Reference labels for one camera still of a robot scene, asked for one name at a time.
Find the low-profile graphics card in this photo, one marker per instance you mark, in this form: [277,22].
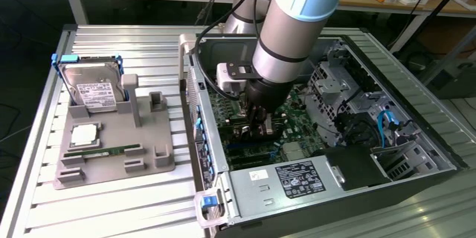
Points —
[237,135]

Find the green motherboard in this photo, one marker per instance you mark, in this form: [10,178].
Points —
[297,118]

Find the blue expansion slot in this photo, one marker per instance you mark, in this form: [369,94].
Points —
[240,146]

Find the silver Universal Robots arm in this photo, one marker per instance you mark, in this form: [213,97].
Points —
[285,34]

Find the blue case latch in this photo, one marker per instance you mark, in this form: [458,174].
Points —
[208,202]

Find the silver CPU chip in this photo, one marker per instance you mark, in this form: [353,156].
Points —
[85,134]

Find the silver chipset heat sink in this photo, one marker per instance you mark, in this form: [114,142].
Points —
[296,151]

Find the black expansion slot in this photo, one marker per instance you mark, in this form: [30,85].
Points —
[250,162]

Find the hard disk in blue carrier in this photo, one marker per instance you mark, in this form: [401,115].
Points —
[96,93]

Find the green RAM stick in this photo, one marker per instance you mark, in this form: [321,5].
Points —
[108,152]

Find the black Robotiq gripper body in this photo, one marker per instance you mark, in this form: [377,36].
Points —
[269,93]

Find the silver metal drive cage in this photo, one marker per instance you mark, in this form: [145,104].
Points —
[332,84]

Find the black plastic fan shroud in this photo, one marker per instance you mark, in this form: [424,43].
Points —
[353,165]

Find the grey plastic parts rack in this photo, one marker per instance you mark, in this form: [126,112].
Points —
[110,129]

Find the grey power supply unit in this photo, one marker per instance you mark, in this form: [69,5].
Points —
[252,193]

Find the black equipment box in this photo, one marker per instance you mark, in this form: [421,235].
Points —
[457,82]

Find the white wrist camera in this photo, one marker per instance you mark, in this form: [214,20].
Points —
[224,82]

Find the black open PC case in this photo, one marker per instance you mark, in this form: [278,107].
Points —
[408,190]

